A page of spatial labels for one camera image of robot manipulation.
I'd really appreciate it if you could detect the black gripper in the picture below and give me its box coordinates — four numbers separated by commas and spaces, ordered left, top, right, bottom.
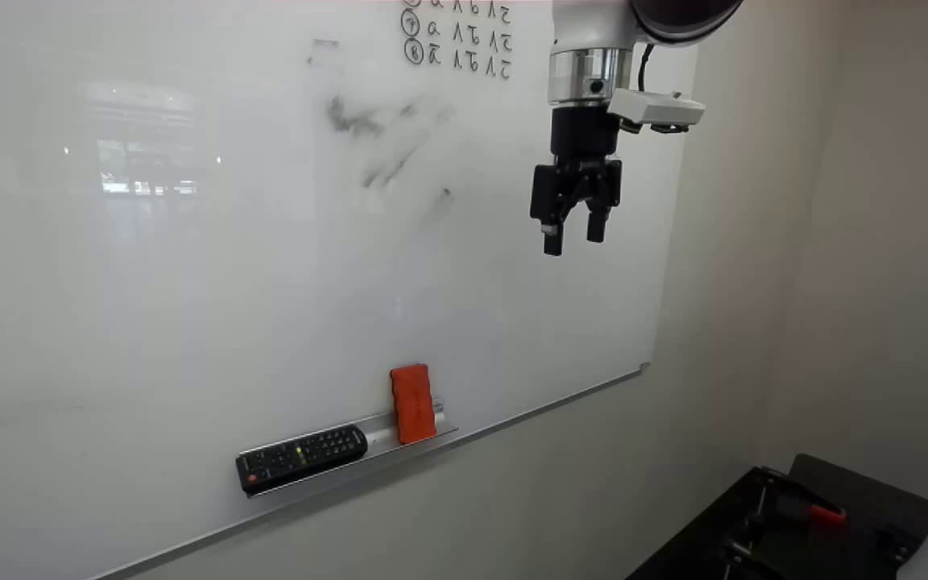
529, 99, 627, 262

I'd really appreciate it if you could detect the orange whiteboard eraser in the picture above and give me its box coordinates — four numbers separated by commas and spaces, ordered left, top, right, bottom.
385, 362, 440, 449

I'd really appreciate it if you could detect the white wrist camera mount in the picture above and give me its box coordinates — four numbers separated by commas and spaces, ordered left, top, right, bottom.
605, 88, 707, 136

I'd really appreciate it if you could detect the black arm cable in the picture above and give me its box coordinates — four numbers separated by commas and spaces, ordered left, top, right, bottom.
635, 40, 660, 92

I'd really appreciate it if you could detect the red-handled clamp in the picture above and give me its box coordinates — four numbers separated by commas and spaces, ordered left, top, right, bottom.
743, 466, 853, 540

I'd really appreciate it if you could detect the white wall whiteboard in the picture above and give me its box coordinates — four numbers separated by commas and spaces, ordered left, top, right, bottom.
0, 0, 704, 580

